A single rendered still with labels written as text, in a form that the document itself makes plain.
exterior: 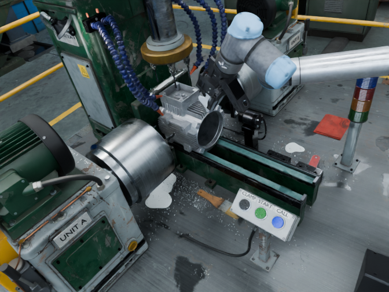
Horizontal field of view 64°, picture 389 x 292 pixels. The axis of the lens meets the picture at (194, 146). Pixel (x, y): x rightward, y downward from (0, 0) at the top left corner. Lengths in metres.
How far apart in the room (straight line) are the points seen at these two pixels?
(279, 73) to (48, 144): 0.57
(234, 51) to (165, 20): 0.32
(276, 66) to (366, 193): 0.69
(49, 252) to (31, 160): 0.24
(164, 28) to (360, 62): 0.58
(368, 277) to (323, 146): 0.69
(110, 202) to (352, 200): 0.84
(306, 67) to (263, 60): 0.16
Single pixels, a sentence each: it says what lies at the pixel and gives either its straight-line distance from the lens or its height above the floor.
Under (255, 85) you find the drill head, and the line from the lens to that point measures 1.36.
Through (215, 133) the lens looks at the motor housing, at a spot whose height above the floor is 0.96.
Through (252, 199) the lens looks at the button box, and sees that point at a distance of 0.87.
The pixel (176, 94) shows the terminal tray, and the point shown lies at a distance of 1.21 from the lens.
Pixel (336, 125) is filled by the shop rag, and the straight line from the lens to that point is 1.55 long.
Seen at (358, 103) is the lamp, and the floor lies 1.11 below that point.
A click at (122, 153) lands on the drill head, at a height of 1.15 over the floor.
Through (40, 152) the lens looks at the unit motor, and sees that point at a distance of 0.84.
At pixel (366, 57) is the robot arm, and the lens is 0.93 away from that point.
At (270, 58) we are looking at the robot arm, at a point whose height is 1.41.
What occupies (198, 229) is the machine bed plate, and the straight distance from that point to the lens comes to 1.16.
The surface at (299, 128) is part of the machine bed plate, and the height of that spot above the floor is 0.80.
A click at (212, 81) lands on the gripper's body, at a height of 1.30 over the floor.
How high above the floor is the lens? 1.76
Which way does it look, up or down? 41 degrees down
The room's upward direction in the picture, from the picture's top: 11 degrees counter-clockwise
